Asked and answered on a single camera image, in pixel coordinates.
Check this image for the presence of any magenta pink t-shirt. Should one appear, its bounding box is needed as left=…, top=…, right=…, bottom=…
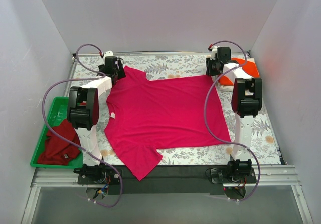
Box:
left=104, top=67, right=230, bottom=180

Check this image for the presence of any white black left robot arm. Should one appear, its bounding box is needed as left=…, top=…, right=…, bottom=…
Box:
left=67, top=56, right=126, bottom=166

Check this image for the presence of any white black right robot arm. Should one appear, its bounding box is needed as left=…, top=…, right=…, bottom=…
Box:
left=206, top=44, right=263, bottom=147

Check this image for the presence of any folded cream t-shirt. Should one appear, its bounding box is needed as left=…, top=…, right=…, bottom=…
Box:
left=217, top=57, right=261, bottom=92

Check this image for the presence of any folded orange t-shirt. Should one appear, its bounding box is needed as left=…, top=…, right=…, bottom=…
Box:
left=218, top=57, right=260, bottom=86

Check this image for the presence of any green plastic tray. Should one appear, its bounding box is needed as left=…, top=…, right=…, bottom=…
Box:
left=30, top=97, right=83, bottom=169

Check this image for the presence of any dark red t-shirt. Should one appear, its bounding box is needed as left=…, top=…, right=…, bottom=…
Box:
left=37, top=119, right=81, bottom=165

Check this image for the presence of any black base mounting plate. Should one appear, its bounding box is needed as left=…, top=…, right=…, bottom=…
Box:
left=73, top=165, right=257, bottom=195

